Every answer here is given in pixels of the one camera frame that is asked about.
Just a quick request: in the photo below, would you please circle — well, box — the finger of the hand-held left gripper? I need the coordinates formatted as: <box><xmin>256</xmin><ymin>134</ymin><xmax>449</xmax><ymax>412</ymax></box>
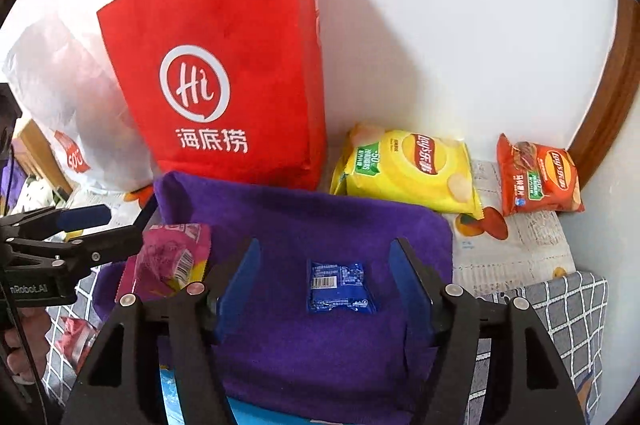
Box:
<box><xmin>0</xmin><ymin>204</ymin><xmax>113</xmax><ymax>251</ymax></box>
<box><xmin>7</xmin><ymin>196</ymin><xmax>159</xmax><ymax>278</ymax></box>

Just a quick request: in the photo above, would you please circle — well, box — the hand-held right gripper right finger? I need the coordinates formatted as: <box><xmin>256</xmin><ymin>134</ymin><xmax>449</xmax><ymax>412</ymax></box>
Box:
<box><xmin>389</xmin><ymin>236</ymin><xmax>588</xmax><ymax>425</ymax></box>

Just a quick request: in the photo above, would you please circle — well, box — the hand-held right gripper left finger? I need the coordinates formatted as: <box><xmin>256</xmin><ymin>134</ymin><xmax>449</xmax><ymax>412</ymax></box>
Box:
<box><xmin>60</xmin><ymin>237</ymin><xmax>263</xmax><ymax>425</ymax></box>

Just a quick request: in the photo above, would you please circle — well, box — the pink snack packet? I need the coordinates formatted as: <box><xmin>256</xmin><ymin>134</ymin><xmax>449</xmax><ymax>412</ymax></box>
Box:
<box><xmin>119</xmin><ymin>222</ymin><xmax>212</xmax><ymax>303</ymax></box>

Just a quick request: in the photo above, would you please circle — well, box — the small blue snack packet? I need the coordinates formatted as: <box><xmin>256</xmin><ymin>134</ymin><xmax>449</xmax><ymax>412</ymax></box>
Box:
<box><xmin>306</xmin><ymin>260</ymin><xmax>377</xmax><ymax>317</ymax></box>

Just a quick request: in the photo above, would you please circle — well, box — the blue box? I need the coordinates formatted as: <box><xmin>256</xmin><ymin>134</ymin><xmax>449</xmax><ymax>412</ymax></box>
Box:
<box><xmin>159</xmin><ymin>362</ymin><xmax>311</xmax><ymax>425</ymax></box>

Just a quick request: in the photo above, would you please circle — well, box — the person's left hand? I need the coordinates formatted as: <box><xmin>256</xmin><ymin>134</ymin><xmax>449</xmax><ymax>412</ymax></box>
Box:
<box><xmin>0</xmin><ymin>307</ymin><xmax>53</xmax><ymax>388</ymax></box>

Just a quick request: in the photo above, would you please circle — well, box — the red snack packet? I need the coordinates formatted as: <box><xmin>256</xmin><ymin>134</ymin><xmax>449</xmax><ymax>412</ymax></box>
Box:
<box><xmin>55</xmin><ymin>317</ymin><xmax>98</xmax><ymax>373</ymax></box>

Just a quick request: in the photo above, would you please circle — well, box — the wooden cabinet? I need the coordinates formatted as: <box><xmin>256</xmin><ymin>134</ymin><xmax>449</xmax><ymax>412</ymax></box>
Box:
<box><xmin>10</xmin><ymin>119</ymin><xmax>78</xmax><ymax>206</ymax></box>

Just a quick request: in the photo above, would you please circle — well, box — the purple cloth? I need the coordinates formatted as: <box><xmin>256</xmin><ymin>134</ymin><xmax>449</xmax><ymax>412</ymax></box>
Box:
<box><xmin>92</xmin><ymin>171</ymin><xmax>455</xmax><ymax>425</ymax></box>

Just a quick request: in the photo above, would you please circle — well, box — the yellow chips bag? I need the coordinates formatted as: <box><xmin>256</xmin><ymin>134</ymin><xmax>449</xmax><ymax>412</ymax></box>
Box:
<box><xmin>330</xmin><ymin>123</ymin><xmax>485</xmax><ymax>221</ymax></box>

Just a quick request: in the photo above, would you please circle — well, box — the white plastic bag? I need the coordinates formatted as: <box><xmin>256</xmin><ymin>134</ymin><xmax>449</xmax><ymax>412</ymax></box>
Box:
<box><xmin>2</xmin><ymin>12</ymin><xmax>156</xmax><ymax>194</ymax></box>

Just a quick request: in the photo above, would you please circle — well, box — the orange chips bag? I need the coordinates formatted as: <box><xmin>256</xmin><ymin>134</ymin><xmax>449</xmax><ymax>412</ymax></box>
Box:
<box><xmin>496</xmin><ymin>133</ymin><xmax>586</xmax><ymax>218</ymax></box>

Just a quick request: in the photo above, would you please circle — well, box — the grey checked bedsheet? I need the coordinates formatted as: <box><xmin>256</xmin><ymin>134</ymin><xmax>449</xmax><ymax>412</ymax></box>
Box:
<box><xmin>42</xmin><ymin>270</ymin><xmax>608</xmax><ymax>425</ymax></box>

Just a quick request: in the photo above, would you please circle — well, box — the red paper bag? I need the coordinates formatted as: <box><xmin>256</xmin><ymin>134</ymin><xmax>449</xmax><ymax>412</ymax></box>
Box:
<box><xmin>96</xmin><ymin>0</ymin><xmax>328</xmax><ymax>192</ymax></box>

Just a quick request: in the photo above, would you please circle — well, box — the brown wooden door frame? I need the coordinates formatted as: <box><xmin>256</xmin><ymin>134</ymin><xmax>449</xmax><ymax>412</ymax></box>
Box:
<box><xmin>567</xmin><ymin>0</ymin><xmax>640</xmax><ymax>178</ymax></box>

